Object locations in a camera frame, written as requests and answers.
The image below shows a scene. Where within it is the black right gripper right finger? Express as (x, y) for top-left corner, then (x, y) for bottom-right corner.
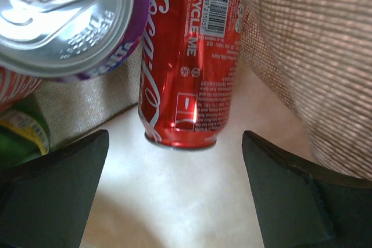
(242, 131), (371, 247)

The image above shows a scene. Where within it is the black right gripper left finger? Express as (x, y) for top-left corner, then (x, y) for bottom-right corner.
(1, 130), (109, 247)

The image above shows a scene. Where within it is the burlap canvas tote bag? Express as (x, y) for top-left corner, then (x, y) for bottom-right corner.
(36, 0), (371, 247)

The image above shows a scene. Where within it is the purple Fanta can front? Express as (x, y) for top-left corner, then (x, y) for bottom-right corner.
(1, 0), (149, 82)

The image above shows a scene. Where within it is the red cola can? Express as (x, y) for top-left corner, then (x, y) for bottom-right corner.
(0, 67), (42, 111)
(138, 0), (245, 150)

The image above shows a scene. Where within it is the green glass bottle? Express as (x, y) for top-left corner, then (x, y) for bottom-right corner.
(1, 95), (50, 170)

